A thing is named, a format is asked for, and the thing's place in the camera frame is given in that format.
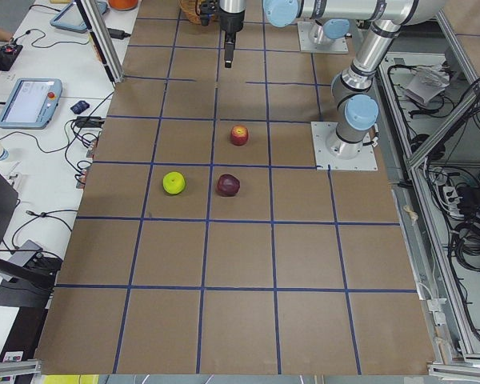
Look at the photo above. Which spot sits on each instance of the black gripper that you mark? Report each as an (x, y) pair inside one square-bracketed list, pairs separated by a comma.
[(230, 22)]

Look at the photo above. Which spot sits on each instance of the red yellow apple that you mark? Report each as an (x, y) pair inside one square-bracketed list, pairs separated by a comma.
[(239, 135)]

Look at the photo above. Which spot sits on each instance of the dark red apple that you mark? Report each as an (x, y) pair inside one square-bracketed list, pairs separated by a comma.
[(227, 185)]

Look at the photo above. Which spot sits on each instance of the green apple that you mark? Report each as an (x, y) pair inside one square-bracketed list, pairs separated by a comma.
[(173, 182)]

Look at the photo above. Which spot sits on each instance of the woven wicker basket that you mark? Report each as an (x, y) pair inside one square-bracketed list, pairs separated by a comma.
[(200, 12)]

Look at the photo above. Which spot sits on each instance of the teach pendant far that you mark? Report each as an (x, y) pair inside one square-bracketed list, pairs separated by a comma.
[(70, 18)]

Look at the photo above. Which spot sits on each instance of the teach pendant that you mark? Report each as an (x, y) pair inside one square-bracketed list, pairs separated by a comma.
[(31, 104), (70, 18)]

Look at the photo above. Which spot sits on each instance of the teach pendant near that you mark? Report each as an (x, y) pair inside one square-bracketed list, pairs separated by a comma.
[(31, 104)]

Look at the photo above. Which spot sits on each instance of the black power strip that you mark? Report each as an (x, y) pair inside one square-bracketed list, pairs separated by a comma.
[(470, 196)]

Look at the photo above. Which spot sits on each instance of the black monitor stand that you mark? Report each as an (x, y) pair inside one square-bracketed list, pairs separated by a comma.
[(28, 273)]

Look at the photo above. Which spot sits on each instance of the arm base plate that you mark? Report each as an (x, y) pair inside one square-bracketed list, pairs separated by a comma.
[(331, 153), (324, 37)]

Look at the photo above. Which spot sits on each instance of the aluminium frame post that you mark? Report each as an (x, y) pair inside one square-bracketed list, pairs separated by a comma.
[(101, 39)]

